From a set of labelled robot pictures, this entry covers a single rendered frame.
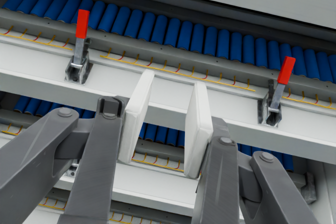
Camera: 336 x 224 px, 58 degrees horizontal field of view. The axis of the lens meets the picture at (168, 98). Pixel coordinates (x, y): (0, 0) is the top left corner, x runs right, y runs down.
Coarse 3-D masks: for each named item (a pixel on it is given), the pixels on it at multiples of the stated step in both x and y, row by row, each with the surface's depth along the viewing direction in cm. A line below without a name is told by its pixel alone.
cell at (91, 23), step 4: (96, 4) 48; (100, 4) 48; (104, 4) 49; (92, 8) 47; (96, 8) 47; (100, 8) 48; (104, 8) 49; (92, 12) 46; (96, 12) 47; (100, 12) 47; (92, 16) 46; (96, 16) 46; (100, 16) 47; (88, 20) 45; (92, 20) 45; (96, 20) 46; (88, 24) 45; (92, 24) 45; (96, 24) 46; (92, 28) 45
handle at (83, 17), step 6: (78, 12) 38; (84, 12) 38; (78, 18) 38; (84, 18) 38; (78, 24) 38; (84, 24) 38; (78, 30) 38; (84, 30) 38; (78, 36) 38; (84, 36) 38; (78, 42) 39; (78, 48) 39; (78, 54) 39; (78, 60) 40
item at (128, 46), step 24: (0, 24) 44; (24, 24) 43; (48, 24) 43; (72, 24) 44; (96, 48) 44; (120, 48) 44; (144, 48) 43; (168, 48) 44; (192, 72) 43; (216, 72) 44; (240, 72) 43; (264, 72) 44; (288, 96) 43; (312, 96) 45
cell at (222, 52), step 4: (220, 32) 49; (224, 32) 48; (228, 32) 49; (220, 36) 48; (224, 36) 48; (228, 36) 48; (220, 40) 47; (224, 40) 47; (228, 40) 48; (220, 44) 47; (224, 44) 47; (228, 44) 47; (220, 48) 46; (224, 48) 46; (228, 48) 47; (216, 52) 46; (220, 52) 46; (224, 52) 46; (216, 56) 46; (220, 56) 45; (224, 56) 45
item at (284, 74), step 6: (288, 60) 38; (294, 60) 38; (282, 66) 39; (288, 66) 38; (282, 72) 39; (288, 72) 39; (282, 78) 39; (288, 78) 39; (282, 84) 39; (276, 90) 40; (282, 90) 40; (276, 96) 40; (270, 102) 40; (276, 102) 40; (276, 108) 40
